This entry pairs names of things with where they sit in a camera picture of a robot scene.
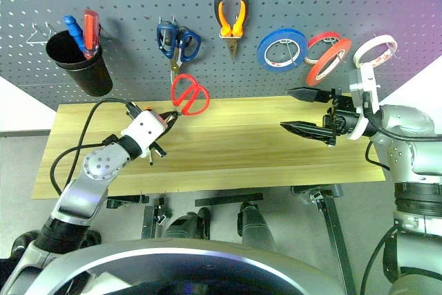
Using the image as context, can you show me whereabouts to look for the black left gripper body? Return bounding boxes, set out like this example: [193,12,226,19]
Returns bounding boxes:
[147,140,169,167]

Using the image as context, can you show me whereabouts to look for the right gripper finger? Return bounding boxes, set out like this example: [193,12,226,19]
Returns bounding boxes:
[285,86,335,103]
[279,120,336,146]

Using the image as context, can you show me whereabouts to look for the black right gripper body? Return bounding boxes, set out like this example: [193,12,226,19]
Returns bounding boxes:
[323,89,360,146]

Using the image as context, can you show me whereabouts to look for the red handled scissors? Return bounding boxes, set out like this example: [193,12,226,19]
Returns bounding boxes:
[168,73,211,120]

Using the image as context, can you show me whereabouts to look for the wide red tape roll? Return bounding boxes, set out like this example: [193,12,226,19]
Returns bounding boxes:
[305,38,353,87]

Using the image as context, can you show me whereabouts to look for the yellow handled needle-nose pliers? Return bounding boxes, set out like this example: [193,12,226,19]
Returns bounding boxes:
[213,0,250,59]

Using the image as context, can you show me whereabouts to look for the black cup holder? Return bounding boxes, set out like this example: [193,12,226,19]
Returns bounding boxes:
[46,30,113,97]

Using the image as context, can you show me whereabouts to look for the thin red and white tape roll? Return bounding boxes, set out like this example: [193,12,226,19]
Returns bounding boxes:
[303,31,343,66]

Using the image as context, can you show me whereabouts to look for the blue tape roll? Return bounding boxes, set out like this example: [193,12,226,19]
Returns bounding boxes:
[256,28,308,74]

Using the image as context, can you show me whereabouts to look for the black metal table leg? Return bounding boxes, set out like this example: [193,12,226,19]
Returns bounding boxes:
[106,195,173,240]
[291,184,357,295]

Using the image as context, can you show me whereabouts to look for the dark rounded shape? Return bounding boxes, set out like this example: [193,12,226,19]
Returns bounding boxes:
[162,207,211,240]
[237,201,277,253]

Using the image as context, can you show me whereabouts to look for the black metal crossbar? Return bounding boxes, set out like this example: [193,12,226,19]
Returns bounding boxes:
[195,193,264,208]

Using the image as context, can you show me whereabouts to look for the silver robot torso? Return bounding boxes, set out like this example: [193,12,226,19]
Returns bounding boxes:
[27,238,358,295]

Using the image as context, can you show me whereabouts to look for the blue handled scissors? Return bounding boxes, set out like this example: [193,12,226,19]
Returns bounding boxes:
[155,22,202,86]

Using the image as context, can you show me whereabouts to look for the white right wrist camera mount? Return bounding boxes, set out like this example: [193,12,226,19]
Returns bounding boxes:
[347,64,381,141]

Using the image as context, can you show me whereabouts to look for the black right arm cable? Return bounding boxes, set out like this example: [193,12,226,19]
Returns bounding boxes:
[361,101,438,295]

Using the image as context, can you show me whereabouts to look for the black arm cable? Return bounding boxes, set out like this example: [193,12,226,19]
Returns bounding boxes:
[49,97,139,195]
[361,101,438,295]

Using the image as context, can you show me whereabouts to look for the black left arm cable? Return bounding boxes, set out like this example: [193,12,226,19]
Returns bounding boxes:
[49,97,139,195]

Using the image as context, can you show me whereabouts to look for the blue handled screwdriver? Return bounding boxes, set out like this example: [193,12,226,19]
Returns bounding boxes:
[63,15,87,55]

